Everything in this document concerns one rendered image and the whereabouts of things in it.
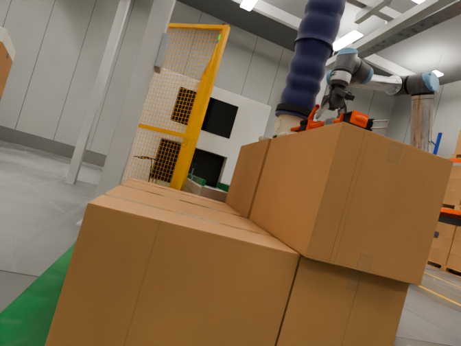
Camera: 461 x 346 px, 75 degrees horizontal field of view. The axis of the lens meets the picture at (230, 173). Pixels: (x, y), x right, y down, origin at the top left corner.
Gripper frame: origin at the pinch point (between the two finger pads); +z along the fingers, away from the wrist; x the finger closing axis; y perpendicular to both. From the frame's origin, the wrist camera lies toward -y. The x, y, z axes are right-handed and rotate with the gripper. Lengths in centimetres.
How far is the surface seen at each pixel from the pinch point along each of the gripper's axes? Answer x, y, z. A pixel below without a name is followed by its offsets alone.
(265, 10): -123, 756, -488
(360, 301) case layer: 1, -47, 63
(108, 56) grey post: 176, 366, -90
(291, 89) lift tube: 8.8, 36.0, -22.0
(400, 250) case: -5, -51, 44
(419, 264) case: -12, -52, 47
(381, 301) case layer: -7, -47, 61
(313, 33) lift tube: 7, 32, -55
